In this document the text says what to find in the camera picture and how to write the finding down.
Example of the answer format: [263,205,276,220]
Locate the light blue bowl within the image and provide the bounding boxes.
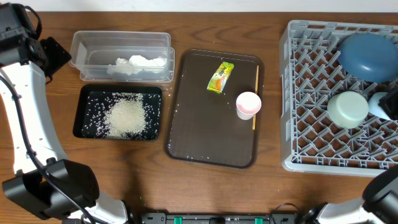
[368,92,392,121]

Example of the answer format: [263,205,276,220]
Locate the dark blue plate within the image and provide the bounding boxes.
[338,34,397,83]

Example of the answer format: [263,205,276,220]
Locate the wooden chopstick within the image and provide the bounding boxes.
[252,65,259,130]

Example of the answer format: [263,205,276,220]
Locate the white tissue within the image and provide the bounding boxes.
[107,55,167,75]

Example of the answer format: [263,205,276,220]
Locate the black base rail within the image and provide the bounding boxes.
[137,212,298,224]

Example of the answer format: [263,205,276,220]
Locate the black waste tray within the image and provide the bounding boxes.
[73,84,162,138]

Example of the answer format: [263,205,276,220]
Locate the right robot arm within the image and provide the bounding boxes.
[295,88,397,223]

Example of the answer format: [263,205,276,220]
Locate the grey dishwasher rack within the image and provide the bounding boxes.
[279,20,397,177]

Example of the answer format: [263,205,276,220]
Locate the pile of rice grains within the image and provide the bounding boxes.
[80,91,161,141]

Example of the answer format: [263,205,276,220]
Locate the yellow green snack wrapper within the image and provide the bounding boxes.
[207,62,234,93]

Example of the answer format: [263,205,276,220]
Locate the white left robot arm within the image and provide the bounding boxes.
[1,2,131,223]

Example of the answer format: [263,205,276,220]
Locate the mint green bowl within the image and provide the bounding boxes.
[327,91,369,129]

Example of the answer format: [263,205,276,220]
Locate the clear plastic bin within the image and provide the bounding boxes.
[70,30,175,83]

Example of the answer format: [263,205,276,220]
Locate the pink cup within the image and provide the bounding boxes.
[236,91,262,120]

